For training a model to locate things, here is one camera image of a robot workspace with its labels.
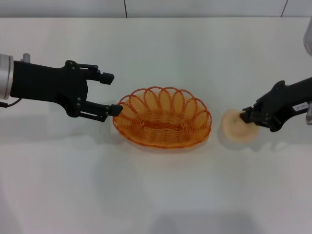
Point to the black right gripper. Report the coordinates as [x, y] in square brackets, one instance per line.
[292, 97]

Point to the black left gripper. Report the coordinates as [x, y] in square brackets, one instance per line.
[44, 80]

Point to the round beige bun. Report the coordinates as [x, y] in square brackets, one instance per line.
[232, 129]

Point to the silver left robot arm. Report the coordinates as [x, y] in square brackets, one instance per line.
[5, 76]

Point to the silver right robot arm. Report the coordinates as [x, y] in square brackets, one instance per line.
[308, 36]

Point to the right wrist metal connector plug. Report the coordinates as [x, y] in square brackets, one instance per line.
[309, 114]

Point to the wrist metal connector plug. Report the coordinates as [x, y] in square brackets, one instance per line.
[26, 57]
[309, 114]

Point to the left wrist metal connector plug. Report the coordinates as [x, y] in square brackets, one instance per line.
[26, 57]

